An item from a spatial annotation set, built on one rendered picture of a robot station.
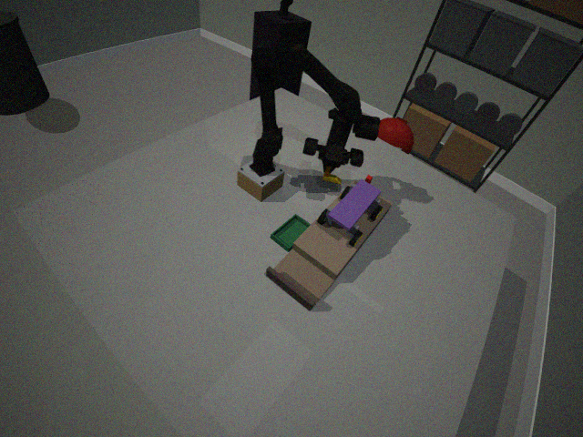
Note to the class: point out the green tray rim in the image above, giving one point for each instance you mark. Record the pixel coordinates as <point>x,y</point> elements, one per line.
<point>283,245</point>

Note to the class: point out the purple trolley with black wheels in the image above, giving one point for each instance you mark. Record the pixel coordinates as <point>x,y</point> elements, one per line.
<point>355,200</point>

